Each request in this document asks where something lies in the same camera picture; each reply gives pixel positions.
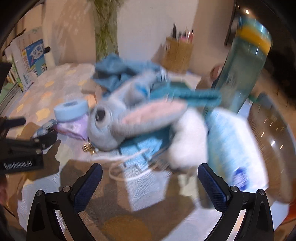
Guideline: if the purple tissue pack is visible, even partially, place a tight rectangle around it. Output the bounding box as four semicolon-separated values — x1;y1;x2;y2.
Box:
55;114;89;140

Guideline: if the light blue tape roll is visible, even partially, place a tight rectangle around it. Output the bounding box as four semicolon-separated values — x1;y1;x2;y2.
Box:
53;99;89;122

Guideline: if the wet wipes pack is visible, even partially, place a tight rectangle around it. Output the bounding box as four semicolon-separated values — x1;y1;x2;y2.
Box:
205;108;269;193

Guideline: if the white fluffy plush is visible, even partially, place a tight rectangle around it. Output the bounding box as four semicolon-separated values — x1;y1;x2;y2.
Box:
166;108;208;169

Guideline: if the light blue drawstring bag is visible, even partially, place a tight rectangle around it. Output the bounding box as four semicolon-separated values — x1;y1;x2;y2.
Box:
108;126;174;182

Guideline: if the grey bunny plush toy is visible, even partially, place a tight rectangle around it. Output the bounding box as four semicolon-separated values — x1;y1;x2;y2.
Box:
87;70;187;151

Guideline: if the blue cloth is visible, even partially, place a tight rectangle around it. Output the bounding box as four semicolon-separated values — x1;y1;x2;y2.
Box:
92;53;161;92

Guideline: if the teal knitted pouch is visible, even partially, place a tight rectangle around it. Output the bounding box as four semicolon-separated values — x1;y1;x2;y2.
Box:
149;82;222;108

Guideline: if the glass flower vase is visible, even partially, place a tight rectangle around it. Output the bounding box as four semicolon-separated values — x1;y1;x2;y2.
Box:
90;0;125;62

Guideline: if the teal water bottle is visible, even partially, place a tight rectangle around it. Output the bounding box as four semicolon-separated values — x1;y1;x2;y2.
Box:
212;16;272;113

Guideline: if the bamboo pen holder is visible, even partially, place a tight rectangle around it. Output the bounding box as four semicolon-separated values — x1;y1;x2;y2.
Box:
161;23;194;74

